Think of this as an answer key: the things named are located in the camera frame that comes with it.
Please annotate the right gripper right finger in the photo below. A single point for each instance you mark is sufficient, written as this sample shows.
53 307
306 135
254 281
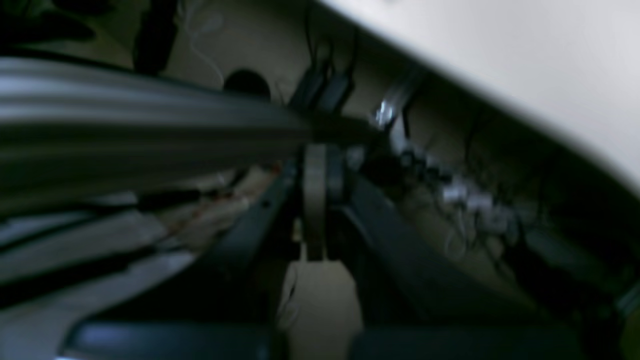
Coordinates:
415 305

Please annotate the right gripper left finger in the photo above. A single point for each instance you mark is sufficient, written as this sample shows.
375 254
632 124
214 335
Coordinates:
211 310

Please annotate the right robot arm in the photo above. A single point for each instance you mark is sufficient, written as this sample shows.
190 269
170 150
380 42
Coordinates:
72 131

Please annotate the black power strip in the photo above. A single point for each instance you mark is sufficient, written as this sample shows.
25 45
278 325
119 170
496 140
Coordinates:
473 212

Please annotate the black power adapter box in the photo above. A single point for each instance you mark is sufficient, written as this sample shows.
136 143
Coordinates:
323 88

